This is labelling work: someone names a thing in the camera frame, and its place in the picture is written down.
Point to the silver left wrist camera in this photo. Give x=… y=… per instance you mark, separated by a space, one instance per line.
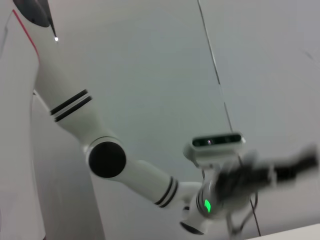
x=215 y=147

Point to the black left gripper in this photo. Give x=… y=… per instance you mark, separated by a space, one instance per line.
x=245 y=175

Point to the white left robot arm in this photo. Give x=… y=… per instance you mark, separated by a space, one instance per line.
x=75 y=82

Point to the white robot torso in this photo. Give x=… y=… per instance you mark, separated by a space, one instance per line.
x=15 y=125

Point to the black robot head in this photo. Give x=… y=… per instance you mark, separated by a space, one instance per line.
x=37 y=12

